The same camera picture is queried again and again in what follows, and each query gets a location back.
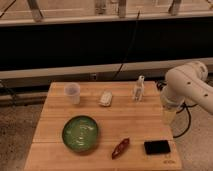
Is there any black hanging cable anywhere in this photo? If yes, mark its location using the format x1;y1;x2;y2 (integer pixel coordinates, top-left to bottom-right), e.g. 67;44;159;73
111;10;141;81

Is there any translucent plastic cup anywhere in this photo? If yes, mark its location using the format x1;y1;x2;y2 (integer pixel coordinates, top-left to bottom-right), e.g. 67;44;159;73
64;83;80;104

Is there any red chili pepper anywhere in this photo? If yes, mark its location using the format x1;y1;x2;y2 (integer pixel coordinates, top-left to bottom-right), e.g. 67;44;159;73
111;138;130;159

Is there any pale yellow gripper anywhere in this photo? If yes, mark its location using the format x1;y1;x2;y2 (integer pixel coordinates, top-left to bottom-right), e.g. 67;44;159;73
162;102;179;125

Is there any black power cable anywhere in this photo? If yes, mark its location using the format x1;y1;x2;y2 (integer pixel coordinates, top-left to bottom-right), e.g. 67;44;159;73
156;80;198;139

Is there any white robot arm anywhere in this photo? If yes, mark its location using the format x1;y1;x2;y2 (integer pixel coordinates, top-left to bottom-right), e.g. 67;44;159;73
160;61;213;125

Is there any green ceramic bowl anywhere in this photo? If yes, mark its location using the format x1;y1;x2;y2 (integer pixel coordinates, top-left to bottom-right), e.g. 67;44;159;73
62;115;99;153

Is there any wooden butcher block table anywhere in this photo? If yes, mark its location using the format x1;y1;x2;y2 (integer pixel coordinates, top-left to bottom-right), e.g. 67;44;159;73
24;82;182;171

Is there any black rectangular sponge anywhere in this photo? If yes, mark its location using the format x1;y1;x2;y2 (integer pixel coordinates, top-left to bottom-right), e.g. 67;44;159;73
144;140;171;155

